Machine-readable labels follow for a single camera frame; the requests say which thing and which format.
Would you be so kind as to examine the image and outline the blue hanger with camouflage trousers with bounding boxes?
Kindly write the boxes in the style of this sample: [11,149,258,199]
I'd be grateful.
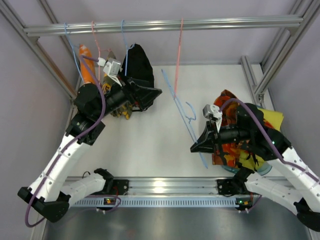
[160,68,209,170]

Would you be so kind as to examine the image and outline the orange red camouflage trousers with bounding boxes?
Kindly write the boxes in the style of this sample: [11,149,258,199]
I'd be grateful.
[212,90,265,171]

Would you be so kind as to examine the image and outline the pink wire hanger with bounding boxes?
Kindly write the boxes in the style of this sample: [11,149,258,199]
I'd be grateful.
[173,18,184,99]
[91,21,111,82]

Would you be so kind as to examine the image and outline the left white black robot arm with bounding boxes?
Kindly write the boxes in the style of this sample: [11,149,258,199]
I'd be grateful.
[17,76,163,228]

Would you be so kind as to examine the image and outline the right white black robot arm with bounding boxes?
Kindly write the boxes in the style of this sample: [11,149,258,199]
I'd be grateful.
[190,101,320,232]

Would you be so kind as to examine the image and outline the green yellow camouflage trousers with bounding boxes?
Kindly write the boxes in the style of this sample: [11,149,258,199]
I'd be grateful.
[102,51,133,120]

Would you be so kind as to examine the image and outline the black trousers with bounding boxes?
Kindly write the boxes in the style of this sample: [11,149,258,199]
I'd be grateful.
[120,43,156,112]

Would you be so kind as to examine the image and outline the blue hanger with black trousers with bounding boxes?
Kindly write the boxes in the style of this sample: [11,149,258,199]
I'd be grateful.
[120,19,135,76]

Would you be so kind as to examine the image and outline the orange white trousers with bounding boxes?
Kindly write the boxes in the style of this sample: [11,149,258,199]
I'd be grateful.
[78,43,97,85]

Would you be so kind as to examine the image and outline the teal transparent plastic bin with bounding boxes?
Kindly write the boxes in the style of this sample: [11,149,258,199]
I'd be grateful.
[221,163,272,176]

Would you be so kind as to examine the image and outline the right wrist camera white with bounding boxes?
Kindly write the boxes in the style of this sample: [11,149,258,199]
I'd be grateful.
[202,104,223,133]

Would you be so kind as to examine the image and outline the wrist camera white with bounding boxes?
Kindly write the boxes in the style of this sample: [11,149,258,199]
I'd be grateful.
[97,57,123,87]
[202,104,223,133]

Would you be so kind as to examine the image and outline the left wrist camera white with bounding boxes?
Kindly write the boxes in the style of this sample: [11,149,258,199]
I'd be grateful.
[97,57,123,87]

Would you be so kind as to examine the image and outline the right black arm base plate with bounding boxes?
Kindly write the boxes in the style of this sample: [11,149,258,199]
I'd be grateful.
[216,178,248,197]

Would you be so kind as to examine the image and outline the blue wire hanger leftmost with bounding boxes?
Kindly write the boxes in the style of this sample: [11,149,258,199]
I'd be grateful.
[63,22,85,84]

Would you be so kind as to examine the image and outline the aluminium frame left post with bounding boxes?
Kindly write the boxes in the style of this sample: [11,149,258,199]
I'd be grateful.
[0,0,76,120]

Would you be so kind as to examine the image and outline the aluminium frame post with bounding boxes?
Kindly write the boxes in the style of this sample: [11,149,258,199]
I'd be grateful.
[240,0,320,106]
[0,0,76,120]

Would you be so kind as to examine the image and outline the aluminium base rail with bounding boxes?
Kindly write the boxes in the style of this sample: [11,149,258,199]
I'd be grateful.
[113,177,233,196]

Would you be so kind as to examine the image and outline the aluminium frame right post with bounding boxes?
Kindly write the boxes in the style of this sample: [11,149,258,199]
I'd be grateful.
[240,0,320,106]

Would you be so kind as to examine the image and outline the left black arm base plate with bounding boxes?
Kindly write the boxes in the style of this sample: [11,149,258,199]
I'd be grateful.
[99,179,130,196]

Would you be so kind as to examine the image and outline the grey slotted cable duct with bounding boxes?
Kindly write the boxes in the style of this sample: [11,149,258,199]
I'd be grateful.
[73,197,252,208]

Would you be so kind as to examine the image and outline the aluminium hanging rail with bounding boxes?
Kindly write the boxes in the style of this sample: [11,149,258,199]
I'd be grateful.
[23,15,304,37]

